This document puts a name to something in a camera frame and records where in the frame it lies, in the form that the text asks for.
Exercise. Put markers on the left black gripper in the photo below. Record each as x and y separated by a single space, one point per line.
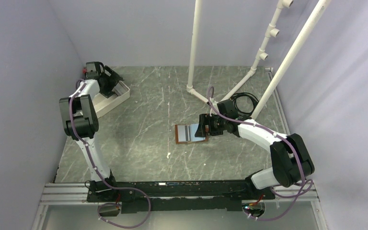
114 79

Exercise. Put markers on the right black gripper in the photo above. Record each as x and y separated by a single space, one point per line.
206 119

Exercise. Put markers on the white rectangular plastic tray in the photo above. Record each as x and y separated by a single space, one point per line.
103 105

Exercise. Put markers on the brown leather card holder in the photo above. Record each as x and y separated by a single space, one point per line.
180 136

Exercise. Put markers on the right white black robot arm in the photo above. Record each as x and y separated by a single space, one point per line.
291 162

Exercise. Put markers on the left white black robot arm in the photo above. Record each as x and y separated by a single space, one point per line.
80 121

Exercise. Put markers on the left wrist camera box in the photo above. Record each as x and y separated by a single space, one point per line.
93 70

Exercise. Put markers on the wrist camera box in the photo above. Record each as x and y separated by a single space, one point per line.
227 109
93 70

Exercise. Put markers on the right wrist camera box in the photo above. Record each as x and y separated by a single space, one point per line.
227 109

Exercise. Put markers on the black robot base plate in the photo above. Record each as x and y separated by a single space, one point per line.
229 195

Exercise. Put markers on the aluminium extrusion rail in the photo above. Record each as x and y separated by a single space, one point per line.
77 194

